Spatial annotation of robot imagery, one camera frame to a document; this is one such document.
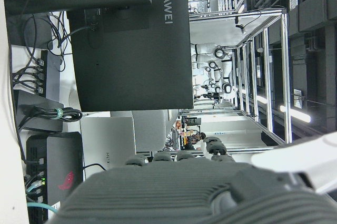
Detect black monitor stand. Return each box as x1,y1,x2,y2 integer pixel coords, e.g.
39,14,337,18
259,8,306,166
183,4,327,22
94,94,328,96
4,0,153,50

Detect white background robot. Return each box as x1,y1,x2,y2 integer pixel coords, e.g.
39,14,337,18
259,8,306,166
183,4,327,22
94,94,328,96
191,42,235,96

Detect long ceiling light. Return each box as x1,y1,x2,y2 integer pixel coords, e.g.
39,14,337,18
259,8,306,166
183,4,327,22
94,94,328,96
279,105,312,124

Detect seated person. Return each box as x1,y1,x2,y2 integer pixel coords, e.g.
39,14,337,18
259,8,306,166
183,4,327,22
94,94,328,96
184,131,207,151

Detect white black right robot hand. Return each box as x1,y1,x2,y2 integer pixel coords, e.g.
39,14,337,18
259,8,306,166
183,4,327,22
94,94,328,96
48,130,337,224

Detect black dock box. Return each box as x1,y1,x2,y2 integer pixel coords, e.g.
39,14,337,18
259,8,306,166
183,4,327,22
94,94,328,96
15,89,64,133

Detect aluminium frame cell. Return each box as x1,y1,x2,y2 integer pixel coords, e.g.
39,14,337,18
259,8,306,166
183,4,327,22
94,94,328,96
189,8,293,154

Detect black cable bundle green tie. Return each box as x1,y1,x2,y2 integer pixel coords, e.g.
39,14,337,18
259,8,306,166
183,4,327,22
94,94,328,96
18,105,84,124

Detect black desktop computer red logo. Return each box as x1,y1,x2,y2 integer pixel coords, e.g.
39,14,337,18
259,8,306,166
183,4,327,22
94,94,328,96
25,131,84,222

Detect black port hub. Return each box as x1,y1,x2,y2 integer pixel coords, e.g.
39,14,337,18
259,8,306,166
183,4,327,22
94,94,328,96
36,50,62,104

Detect teal network cable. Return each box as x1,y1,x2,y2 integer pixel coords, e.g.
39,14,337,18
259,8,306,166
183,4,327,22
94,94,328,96
25,180,59,216

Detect black Huawei monitor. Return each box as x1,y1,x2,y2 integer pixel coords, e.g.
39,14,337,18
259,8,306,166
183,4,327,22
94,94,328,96
64,0,194,113

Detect silver Huawei monitor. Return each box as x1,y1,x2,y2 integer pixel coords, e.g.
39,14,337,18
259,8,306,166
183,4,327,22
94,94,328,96
80,116,137,182

